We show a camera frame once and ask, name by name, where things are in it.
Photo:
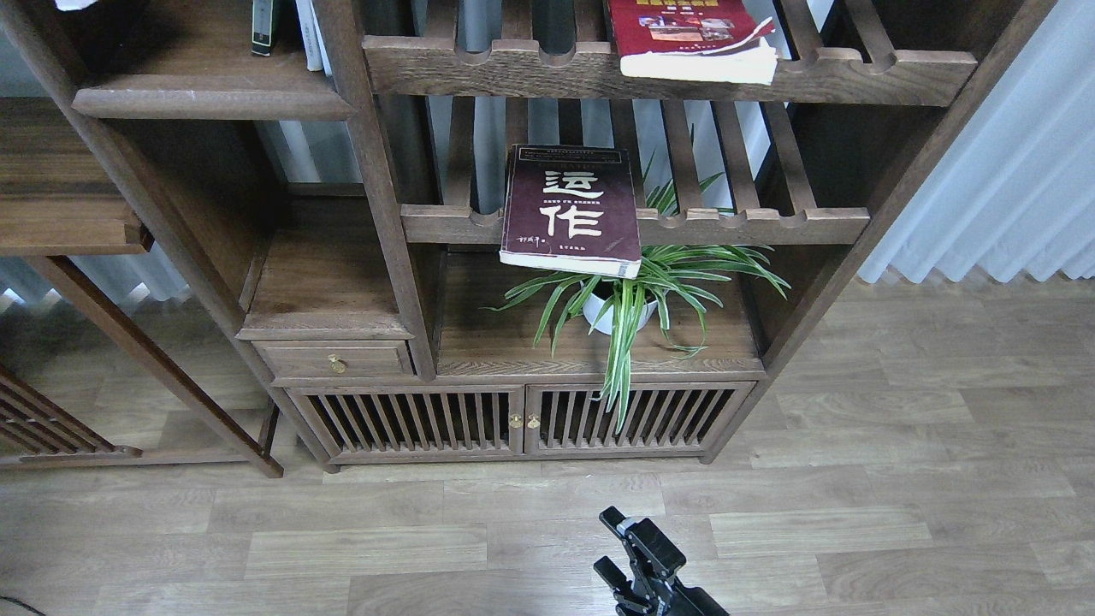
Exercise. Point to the green spider plant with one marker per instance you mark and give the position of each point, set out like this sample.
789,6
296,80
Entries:
665,271

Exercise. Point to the white curtain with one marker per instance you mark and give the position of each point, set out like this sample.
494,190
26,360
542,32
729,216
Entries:
1015,193

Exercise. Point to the white upright book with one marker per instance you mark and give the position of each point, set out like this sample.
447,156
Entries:
315,53

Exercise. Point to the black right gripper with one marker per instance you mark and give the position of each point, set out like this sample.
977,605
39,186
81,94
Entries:
655,562

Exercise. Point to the dark red book white characters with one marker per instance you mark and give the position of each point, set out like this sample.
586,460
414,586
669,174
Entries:
572,208

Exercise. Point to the white lavender paperback book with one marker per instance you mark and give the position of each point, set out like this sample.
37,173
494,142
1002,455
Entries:
74,5

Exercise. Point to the wooden side furniture left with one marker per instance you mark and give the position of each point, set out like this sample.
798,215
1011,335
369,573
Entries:
59,203

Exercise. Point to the red book on top shelf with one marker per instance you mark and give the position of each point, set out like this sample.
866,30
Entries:
709,41

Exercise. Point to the dark wooden bookshelf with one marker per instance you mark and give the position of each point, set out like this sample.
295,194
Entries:
338,228

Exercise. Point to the white plant pot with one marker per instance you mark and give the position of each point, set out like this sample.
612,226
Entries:
599,312

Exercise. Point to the dark green upright book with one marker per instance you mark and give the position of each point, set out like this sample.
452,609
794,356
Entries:
264,26

